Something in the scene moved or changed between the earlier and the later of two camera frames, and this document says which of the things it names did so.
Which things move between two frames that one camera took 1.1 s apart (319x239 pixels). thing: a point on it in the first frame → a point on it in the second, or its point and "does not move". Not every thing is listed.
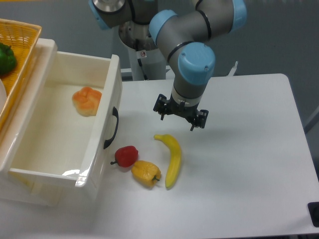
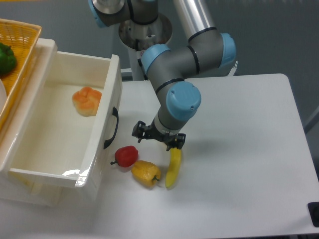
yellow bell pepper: [145, 173] does not move
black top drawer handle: [115, 112] does not move
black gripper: [185, 110] → [165, 137]
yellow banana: [176, 158] does not move
